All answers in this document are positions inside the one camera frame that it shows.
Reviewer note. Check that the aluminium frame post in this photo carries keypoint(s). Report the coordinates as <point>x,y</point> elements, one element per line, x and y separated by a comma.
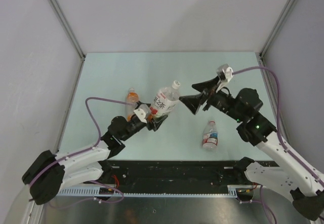
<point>287,9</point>
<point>66,27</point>

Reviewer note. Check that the aluminium frame post right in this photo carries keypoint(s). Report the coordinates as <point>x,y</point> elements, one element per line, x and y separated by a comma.
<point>287,9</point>

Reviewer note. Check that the orange label tea bottle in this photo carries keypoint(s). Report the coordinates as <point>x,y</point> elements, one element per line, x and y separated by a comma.
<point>131,99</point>

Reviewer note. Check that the large white bottle cap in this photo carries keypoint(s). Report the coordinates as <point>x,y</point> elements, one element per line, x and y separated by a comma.
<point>176,85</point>

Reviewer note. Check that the aluminium frame post left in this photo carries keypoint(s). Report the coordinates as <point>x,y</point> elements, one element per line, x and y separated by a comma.
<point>66,27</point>

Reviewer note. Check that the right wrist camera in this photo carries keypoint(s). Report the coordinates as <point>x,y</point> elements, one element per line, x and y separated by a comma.
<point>224,73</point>

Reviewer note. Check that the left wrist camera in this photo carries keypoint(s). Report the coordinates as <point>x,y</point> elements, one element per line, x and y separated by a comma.
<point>142,113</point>

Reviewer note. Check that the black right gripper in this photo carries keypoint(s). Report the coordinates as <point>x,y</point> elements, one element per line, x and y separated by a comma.
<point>193,102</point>

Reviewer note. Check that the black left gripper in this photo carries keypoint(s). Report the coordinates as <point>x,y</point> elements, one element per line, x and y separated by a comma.
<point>156,122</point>

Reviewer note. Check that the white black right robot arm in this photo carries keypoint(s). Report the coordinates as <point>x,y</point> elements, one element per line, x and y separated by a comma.
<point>299,181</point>

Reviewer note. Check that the clear red label water bottle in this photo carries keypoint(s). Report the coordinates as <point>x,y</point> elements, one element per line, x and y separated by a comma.
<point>210,136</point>

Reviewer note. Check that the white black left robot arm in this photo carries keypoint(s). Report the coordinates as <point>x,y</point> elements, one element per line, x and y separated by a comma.
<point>50,173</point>

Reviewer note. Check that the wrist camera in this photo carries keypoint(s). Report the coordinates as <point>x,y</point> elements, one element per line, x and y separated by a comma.
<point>142,113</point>
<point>224,73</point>

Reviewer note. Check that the white green fruit tea bottle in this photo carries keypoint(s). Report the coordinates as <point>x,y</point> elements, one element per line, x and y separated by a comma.
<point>164,101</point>

